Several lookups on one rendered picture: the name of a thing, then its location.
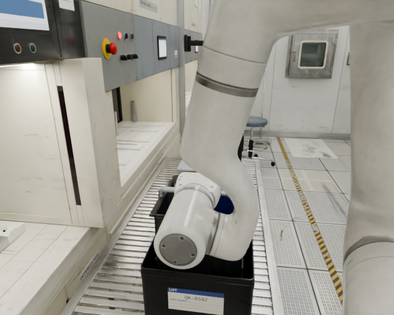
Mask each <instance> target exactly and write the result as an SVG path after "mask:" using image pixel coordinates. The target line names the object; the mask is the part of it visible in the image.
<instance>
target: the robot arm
mask: <svg viewBox="0 0 394 315"><path fill-rule="evenodd" d="M340 26H349V36H350V156H351V174H350V200H349V205H348V215H347V220H346V228H345V235H344V240H343V305H342V312H341V315H394V0H213V4H212V7H211V12H210V16H209V19H208V24H207V28H206V32H205V38H204V41H203V46H202V49H201V54H200V59H199V63H198V67H197V71H196V76H195V79H194V84H193V90H192V93H191V99H190V102H189V107H188V113H187V116H186V121H185V124H184V129H183V135H182V138H181V145H180V154H181V158H182V160H183V161H184V162H185V163H186V164H187V165H188V166H189V167H190V168H192V169H194V170H195V171H197V172H182V173H181V174H179V175H175V176H173V182H174V183H175V184H176V186H175V189H174V197H173V200H172V202H171V204H170V205H169V208H168V210H167V212H166V215H165V217H164V219H163V221H162V223H161V225H160V227H159V229H158V232H157V234H156V236H155V239H154V250H155V253H156V254H157V256H158V257H159V259H160V260H161V261H162V262H164V263H165V264H166V265H168V266H170V267H172V268H176V269H189V268H193V267H195V266H196V265H198V264H199V263H200V262H201V261H202V259H203V258H204V256H205V254H207V255H210V256H214V257H216V258H220V259H224V260H227V261H238V260H240V259H241V258H242V257H243V256H244V255H245V254H246V252H247V249H248V248H249V246H250V242H251V240H252V238H253V235H254V233H255V230H256V227H257V224H258V218H259V213H260V205H259V200H258V195H257V192H256V188H255V185H254V183H253V180H252V178H251V177H250V175H249V173H248V171H247V170H246V168H245V167H244V165H243V164H242V163H241V161H240V159H239V158H238V147H239V145H240V142H241V138H242V136H243V133H244V130H245V127H246V124H247V122H248V118H249V116H250V112H251V110H252V107H253V104H254V101H255V98H256V95H257V92H258V89H259V87H260V84H261V80H262V78H263V75H264V72H265V69H266V65H267V63H268V60H269V57H270V54H271V51H272V49H273V46H274V45H275V43H276V42H277V41H278V40H279V39H281V38H283V37H286V36H291V35H294V34H300V33H307V32H310V31H317V30H322V29H328V28H336V27H340ZM221 189H222V190H224V192H225V193H226V194H227V195H228V196H229V198H230V199H231V201H232V203H233V205H234V210H233V212H232V213H231V214H223V213H220V212H217V211H214V210H213V209H214V208H215V207H216V205H217V203H218V201H219V199H220V196H221Z"/></svg>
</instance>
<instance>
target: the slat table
mask: <svg viewBox="0 0 394 315"><path fill-rule="evenodd" d="M181 161H182V158H181V156H167V155H166V156H165V158H164V159H163V161H162V162H161V164H160V165H159V167H158V168H157V170H156V171H155V173H154V174H153V175H152V177H151V179H150V180H149V181H148V183H147V185H146V186H145V187H144V189H143V190H142V192H141V194H140V195H139V196H138V198H137V200H136V201H135V202H134V204H133V205H132V207H131V209H130V210H129V211H128V213H127V215H126V216H125V217H124V219H123V220H122V222H121V224H120V225H119V226H118V228H117V230H116V231H115V232H114V234H113V235H112V237H111V239H110V240H109V241H108V243H107V245H106V246H105V247H104V249H103V250H102V252H101V254H100V255H99V256H98V258H97V260H96V261H95V262H94V264H93V265H92V267H91V269H90V270H89V271H88V273H87V275H86V276H85V277H84V279H83V280H82V282H81V284H80V285H79V286H78V288H77V290H76V291H75V292H74V294H73V295H72V296H71V298H70V300H69V301H68V303H67V304H66V305H65V307H64V309H63V310H62V311H61V313H60V315H77V313H83V314H94V315H144V313H140V312H141V311H144V301H143V294H142V295H139V294H132V292H135V293H143V287H139V286H135V285H136V284H139V285H142V279H138V278H141V264H142V262H143V259H144V257H145V255H146V253H147V251H148V249H149V247H150V245H151V242H152V240H153V238H154V236H155V226H154V224H148V223H154V220H153V219H154V217H150V216H149V214H150V212H149V211H152V209H153V207H154V205H153V204H156V201H157V200H158V199H157V198H159V197H158V196H157V195H159V194H158V189H159V187H161V186H166V184H167V182H168V181H169V179H173V176H172V175H179V174H181V173H184V171H177V168H178V166H179V164H180V162H181ZM241 163H242V164H243V165H244V167H245V168H246V170H247V171H248V173H249V175H250V177H251V178H252V180H253V183H254V185H255V188H256V192H257V195H258V200H259V205H260V213H259V215H260V216H259V220H258V224H257V228H256V230H255V231H262V232H255V233H254V236H253V240H255V241H253V252H254V251H264V252H254V267H255V268H258V269H266V271H265V270H257V269H255V287H254V290H253V304H252V305H253V307H252V312H251V313H252V314H254V315H259V314H260V315H285V312H284V307H283V300H282V296H281V289H280V282H279V277H278V270H277V265H276V258H275V251H274V247H273V240H272V235H271V228H270V221H269V217H268V210H267V205H266V198H265V191H264V187H263V180H262V175H261V168H260V161H259V159H241ZM162 174H164V175H162ZM157 181H160V182H157ZM154 186H159V187H154ZM150 194H153V195H150ZM139 214H147V215H139ZM136 218H145V219H136ZM139 222H141V223H139ZM259 223H261V224H259ZM131 226H141V227H131ZM146 227H150V228H146ZM260 227H261V228H260ZM128 230H132V231H128ZM136 231H147V232H136ZM125 234H127V235H135V236H125ZM139 236H149V237H139ZM258 236H262V237H258ZM122 239H127V240H135V241H124V240H122ZM137 241H147V242H137ZM259 241H263V242H259ZM119 244H124V245H132V246H120V245H119ZM254 245H255V246H254ZM134 246H145V247H134ZM259 246H264V247H259ZM116 249H119V250H126V251H139V252H126V251H116ZM140 252H142V253H140ZM112 255H117V256H130V257H137V258H139V259H136V258H130V257H116V256H112ZM255 256H260V257H255ZM262 257H265V258H262ZM109 261H117V262H124V263H137V265H135V264H123V263H116V262H109ZM255 262H258V263H266V264H258V263H255ZM105 267H109V268H121V269H134V271H125V270H118V269H106V268H105ZM101 274H114V275H120V276H131V277H130V278H128V277H116V276H104V275H101ZM256 275H262V276H268V277H260V276H256ZM97 281H109V282H116V283H127V285H122V284H110V283H103V282H97ZM256 282H262V283H268V284H258V283H256ZM92 288H100V289H111V290H117V291H124V292H123V293H121V292H111V291H99V290H93V289H92ZM257 289H262V290H269V292H264V291H257ZM88 296H97V297H104V298H115V299H120V300H119V301H112V300H106V299H96V298H90V297H88ZM257 297H259V298H270V300H264V299H257ZM129 300H132V301H139V303H134V302H128V301H129ZM83 304H90V305H96V306H106V307H112V308H116V309H115V310H113V309H103V308H97V307H87V306H82V305H83ZM258 306H268V307H271V309H267V308H260V307H258ZM125 309H134V310H136V311H135V312H129V311H124V310H125Z"/></svg>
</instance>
